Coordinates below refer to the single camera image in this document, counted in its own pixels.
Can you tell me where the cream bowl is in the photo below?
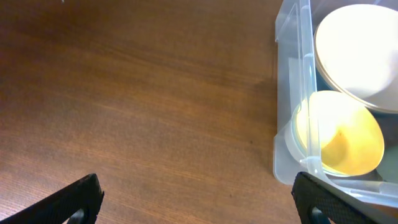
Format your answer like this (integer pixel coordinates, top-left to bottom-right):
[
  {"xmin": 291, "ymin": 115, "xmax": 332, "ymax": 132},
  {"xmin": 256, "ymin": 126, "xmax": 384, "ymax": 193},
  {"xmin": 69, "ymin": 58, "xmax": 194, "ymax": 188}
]
[{"xmin": 313, "ymin": 4, "xmax": 397, "ymax": 114}]

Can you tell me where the white small bowl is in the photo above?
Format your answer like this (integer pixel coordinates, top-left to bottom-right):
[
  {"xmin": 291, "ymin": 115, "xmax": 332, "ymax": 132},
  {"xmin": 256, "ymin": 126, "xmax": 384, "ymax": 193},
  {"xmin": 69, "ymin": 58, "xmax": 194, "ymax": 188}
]
[{"xmin": 284, "ymin": 102, "xmax": 349, "ymax": 177}]

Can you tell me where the yellow bowl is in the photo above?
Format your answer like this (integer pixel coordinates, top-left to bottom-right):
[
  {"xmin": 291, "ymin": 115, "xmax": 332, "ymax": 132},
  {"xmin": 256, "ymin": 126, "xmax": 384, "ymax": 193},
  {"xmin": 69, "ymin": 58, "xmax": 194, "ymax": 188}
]
[{"xmin": 301, "ymin": 90, "xmax": 384, "ymax": 176}]

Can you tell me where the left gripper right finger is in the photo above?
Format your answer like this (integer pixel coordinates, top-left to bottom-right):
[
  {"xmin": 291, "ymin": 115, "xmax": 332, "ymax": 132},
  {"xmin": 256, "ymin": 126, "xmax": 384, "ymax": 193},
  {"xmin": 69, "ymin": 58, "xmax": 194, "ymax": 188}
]
[{"xmin": 292, "ymin": 172, "xmax": 377, "ymax": 224}]

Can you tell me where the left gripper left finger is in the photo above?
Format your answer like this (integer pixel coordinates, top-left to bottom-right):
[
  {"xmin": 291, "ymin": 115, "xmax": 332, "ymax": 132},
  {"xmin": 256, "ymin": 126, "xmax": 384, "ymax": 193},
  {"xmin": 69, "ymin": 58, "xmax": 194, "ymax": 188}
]
[{"xmin": 1, "ymin": 174, "xmax": 104, "ymax": 224}]

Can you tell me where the cream cup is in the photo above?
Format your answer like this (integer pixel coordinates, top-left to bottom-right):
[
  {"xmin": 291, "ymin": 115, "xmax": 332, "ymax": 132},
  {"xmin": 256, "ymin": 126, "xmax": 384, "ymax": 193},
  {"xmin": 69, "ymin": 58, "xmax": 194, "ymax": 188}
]
[{"xmin": 376, "ymin": 146, "xmax": 398, "ymax": 184}]

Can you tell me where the clear plastic storage container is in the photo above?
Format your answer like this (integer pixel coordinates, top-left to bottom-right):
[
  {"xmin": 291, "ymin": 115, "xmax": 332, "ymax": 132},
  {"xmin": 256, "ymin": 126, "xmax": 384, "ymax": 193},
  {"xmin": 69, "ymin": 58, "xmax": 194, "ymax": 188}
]
[{"xmin": 273, "ymin": 0, "xmax": 397, "ymax": 207}]

